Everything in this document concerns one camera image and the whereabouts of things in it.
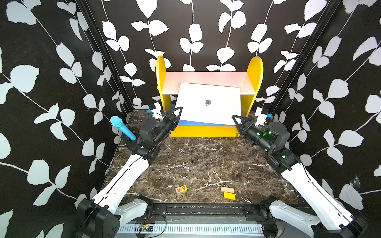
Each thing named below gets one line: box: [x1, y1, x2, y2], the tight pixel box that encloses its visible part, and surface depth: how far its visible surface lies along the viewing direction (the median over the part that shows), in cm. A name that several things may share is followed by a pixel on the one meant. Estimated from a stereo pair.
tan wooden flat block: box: [220, 185, 236, 194], surface depth 83 cm
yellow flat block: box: [223, 191, 236, 201], surface depth 81 cm
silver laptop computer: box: [176, 83, 242, 125], surface depth 70 cm
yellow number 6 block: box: [180, 184, 189, 193], surface depth 81 cm
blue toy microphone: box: [110, 115, 137, 141], surface depth 71 cm
